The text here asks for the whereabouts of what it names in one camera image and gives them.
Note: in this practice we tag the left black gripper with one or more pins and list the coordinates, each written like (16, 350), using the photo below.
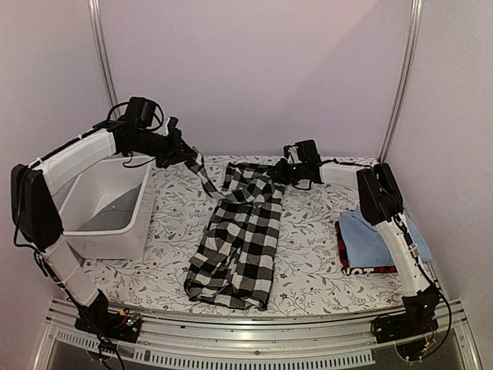
(179, 151)

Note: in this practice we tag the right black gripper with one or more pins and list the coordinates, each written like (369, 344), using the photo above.
(280, 174)

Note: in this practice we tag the black white plaid shirt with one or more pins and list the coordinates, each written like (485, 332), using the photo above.
(233, 265)

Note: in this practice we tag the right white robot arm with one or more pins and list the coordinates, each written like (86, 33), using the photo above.
(382, 206)

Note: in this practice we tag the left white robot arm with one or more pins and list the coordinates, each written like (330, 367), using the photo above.
(38, 191)

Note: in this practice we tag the folded light blue shirt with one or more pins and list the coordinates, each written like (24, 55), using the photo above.
(365, 247)

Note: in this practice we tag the white plastic bin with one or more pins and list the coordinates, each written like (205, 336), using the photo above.
(107, 211)

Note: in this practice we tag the floral white tablecloth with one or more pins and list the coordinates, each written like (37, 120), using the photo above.
(308, 276)

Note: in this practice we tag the folded red black shirt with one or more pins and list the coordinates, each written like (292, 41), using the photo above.
(347, 269)

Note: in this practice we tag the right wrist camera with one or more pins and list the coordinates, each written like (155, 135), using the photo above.
(302, 152)

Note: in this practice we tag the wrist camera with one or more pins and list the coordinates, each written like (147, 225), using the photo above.
(302, 152)
(144, 113)

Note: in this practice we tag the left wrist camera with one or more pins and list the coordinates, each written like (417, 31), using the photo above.
(144, 113)

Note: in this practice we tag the left aluminium frame post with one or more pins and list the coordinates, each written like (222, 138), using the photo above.
(95, 17)

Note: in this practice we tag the aluminium frame post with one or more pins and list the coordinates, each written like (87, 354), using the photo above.
(95, 17)
(410, 47)

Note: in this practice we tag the aluminium front rail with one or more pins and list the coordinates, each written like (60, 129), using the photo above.
(175, 340)

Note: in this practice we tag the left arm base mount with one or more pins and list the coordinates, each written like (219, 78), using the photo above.
(97, 319)

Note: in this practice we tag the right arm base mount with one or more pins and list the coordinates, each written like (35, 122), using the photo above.
(418, 319)

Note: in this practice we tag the right aluminium frame post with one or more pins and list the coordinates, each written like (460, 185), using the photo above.
(410, 47)

